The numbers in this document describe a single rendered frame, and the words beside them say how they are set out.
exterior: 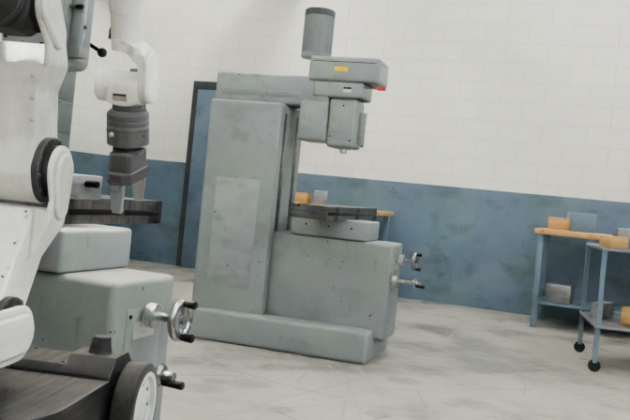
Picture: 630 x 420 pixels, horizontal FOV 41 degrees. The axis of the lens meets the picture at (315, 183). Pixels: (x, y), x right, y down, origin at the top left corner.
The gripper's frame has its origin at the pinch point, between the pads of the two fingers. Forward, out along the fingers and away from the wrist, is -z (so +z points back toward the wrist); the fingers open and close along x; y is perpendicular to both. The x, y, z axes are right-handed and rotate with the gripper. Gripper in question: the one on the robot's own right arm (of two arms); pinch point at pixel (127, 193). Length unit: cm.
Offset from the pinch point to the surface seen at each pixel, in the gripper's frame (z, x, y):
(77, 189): -15, 46, 37
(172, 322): -45, 33, 3
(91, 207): -26, 65, 43
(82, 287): -36, 28, 26
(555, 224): -168, 611, -140
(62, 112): -99, 563, 333
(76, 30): 28, 63, 46
